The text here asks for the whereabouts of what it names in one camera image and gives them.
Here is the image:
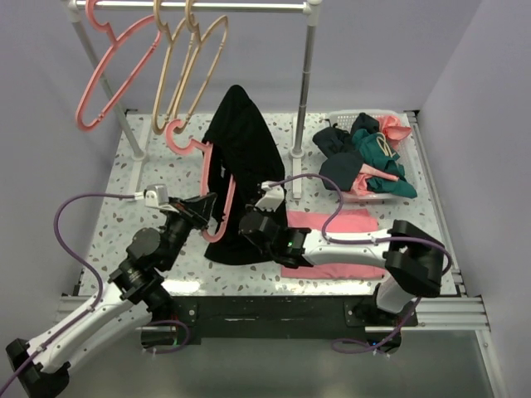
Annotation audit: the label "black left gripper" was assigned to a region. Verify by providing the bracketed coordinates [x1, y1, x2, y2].
[158, 192, 216, 269]

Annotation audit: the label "dark navy garment in basket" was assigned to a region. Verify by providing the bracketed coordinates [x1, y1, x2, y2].
[312, 125, 378, 192]

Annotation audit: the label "green garment in basket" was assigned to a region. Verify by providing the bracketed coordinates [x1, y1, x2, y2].
[352, 129, 417, 199]

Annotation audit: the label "metal clothes rack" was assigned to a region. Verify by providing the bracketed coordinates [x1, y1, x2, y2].
[61, 0, 323, 198]

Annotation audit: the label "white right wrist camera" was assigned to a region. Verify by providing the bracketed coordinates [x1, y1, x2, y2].
[254, 181, 285, 211]

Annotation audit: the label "folded pink cloth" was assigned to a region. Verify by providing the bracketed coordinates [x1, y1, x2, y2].
[280, 207, 387, 281]

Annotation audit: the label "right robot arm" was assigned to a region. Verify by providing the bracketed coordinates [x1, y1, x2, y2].
[239, 210, 446, 326]

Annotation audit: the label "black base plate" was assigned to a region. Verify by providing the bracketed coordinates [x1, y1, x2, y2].
[140, 295, 418, 349]

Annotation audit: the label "black shorts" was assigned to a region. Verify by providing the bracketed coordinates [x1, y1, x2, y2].
[202, 85, 285, 265]

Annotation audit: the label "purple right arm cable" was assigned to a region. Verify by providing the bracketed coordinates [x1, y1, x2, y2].
[269, 172, 453, 356]

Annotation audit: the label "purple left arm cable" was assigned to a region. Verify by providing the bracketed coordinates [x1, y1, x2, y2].
[0, 192, 192, 395]

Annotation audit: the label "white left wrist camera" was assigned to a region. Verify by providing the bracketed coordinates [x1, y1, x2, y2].
[134, 184, 169, 209]

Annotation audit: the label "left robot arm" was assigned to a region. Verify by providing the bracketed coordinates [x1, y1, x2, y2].
[6, 185, 217, 397]

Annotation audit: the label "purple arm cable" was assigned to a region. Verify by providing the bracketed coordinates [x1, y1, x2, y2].
[0, 192, 192, 395]
[269, 172, 453, 356]

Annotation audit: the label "pink hanger on rack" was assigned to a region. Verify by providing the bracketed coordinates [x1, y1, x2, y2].
[74, 0, 163, 133]

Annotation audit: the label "pink garment in basket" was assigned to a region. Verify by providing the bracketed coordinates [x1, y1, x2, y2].
[350, 113, 412, 177]

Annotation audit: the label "white laundry basket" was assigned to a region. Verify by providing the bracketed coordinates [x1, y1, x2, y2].
[313, 109, 417, 202]

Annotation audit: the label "pink hanger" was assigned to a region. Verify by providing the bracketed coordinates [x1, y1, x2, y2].
[165, 119, 236, 243]
[74, 0, 163, 133]

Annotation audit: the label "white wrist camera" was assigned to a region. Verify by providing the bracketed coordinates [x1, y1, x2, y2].
[254, 181, 285, 211]
[134, 184, 169, 209]

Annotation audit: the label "beige hanger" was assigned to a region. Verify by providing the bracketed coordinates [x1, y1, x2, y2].
[163, 0, 230, 129]
[151, 1, 195, 136]

